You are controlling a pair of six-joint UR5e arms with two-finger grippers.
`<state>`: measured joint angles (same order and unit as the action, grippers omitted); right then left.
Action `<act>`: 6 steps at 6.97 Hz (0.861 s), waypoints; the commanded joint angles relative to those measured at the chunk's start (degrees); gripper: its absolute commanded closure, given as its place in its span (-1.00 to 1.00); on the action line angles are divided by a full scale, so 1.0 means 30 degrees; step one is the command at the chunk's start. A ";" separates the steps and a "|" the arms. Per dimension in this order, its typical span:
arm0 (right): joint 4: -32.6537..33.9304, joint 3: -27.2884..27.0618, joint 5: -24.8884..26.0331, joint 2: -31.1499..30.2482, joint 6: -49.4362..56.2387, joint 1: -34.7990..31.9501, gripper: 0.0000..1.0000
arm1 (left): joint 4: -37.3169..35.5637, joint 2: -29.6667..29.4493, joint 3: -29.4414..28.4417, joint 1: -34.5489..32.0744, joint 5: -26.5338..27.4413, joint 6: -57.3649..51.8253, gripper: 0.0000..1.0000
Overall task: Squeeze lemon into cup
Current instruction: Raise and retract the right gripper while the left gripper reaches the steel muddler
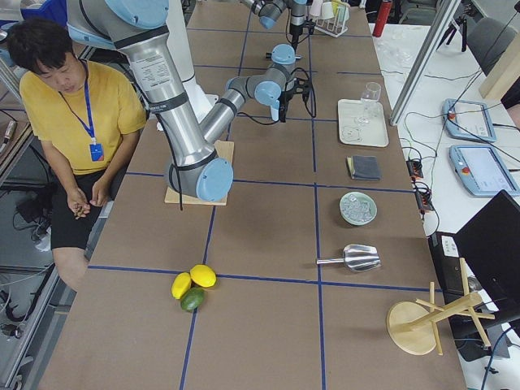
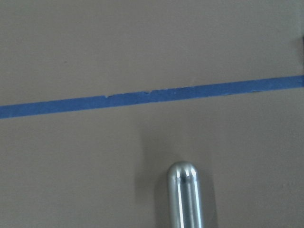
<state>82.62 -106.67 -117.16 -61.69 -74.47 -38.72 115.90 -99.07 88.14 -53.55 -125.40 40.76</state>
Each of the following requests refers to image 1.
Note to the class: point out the aluminium frame post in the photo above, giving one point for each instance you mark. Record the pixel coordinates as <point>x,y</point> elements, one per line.
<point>440,23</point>

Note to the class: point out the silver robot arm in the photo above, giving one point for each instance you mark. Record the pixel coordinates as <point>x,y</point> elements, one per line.
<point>269,12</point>
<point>152,36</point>

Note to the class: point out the cream bear tray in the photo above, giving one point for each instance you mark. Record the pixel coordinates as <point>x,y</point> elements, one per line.
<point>357,128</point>

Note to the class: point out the whole yellow lemon lower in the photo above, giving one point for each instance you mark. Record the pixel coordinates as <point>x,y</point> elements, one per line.
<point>181,284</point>

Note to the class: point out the whole yellow lemon upper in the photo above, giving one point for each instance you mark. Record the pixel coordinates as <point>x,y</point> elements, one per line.
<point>203,275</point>

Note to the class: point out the black laptop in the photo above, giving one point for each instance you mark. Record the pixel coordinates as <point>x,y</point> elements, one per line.
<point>489,242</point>

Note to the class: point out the bamboo cutting board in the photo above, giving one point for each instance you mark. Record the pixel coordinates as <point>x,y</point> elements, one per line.
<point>211,183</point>

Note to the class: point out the light blue plastic cup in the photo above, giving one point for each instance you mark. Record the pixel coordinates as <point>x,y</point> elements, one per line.
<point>275,111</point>

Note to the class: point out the lower teach pendant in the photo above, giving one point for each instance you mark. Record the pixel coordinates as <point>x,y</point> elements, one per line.
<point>481,170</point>

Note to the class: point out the upper teach pendant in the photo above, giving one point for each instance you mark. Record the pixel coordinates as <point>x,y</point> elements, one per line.
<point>467,120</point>

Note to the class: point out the person in yellow shirt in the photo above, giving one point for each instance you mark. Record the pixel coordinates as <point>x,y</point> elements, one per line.
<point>88,119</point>

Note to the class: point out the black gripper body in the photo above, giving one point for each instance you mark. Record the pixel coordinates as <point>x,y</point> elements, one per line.
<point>296,23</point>
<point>283,106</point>

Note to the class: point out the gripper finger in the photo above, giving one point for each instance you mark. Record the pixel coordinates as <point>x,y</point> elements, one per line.
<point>283,108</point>
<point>294,41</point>

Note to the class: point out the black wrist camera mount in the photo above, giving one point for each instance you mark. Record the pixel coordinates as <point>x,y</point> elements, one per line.
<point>302,87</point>

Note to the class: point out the whole yellow lemon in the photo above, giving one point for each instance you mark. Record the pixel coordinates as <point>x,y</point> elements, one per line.
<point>181,284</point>
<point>203,275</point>

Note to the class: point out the wooden cup tree stand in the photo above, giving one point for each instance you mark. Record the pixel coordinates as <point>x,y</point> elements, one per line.
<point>412,325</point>

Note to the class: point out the clear wine glass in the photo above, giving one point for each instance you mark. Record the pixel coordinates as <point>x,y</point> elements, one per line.
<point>369,99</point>

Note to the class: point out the green bowl of ice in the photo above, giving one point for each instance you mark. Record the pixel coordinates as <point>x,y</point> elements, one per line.
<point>357,208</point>

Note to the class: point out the black usb hub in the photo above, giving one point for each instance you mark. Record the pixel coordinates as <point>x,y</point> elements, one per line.
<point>415,169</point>

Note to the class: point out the teach pendant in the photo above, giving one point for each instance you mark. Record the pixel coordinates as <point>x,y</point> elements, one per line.
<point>481,170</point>
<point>467,120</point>

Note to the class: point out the steel ice scoop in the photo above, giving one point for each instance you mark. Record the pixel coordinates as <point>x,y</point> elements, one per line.
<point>356,258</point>

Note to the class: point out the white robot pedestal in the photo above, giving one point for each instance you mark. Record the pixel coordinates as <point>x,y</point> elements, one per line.
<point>178,45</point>

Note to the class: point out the grey yellow folded cloth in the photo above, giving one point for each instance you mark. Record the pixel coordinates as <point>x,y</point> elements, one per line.
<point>363,167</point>

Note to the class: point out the green lime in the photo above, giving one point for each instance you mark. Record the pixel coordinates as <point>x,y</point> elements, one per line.
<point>192,299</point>

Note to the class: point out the red water bottle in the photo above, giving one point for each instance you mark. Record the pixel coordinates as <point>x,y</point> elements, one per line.
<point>382,17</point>

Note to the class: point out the white cup rack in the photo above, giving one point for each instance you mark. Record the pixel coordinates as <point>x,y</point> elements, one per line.
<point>330,17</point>

